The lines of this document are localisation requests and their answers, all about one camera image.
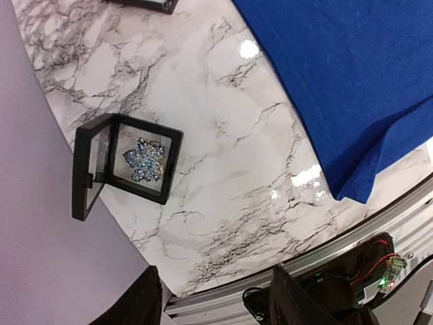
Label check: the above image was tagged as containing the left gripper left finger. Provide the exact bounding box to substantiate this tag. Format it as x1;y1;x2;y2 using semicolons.
90;265;162;325

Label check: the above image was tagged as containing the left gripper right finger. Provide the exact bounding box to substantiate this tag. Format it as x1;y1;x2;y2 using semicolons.
269;265;340;325

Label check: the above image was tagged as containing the sparkly flower brooch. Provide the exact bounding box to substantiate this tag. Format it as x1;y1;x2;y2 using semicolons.
122;137;166;182

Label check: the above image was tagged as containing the blue printed t-shirt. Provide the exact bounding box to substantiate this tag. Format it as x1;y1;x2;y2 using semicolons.
235;1;432;203

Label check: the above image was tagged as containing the near black display box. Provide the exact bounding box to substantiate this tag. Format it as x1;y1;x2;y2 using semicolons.
72;113;183;221

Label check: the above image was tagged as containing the black display box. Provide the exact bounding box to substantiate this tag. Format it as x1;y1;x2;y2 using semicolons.
72;113;183;221
110;0;178;15

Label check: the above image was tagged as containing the far black display box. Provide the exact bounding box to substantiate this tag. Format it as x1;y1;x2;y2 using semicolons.
110;0;178;15

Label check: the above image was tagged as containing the aluminium front rail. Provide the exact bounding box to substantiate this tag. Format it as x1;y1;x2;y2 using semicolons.
165;177;432;324

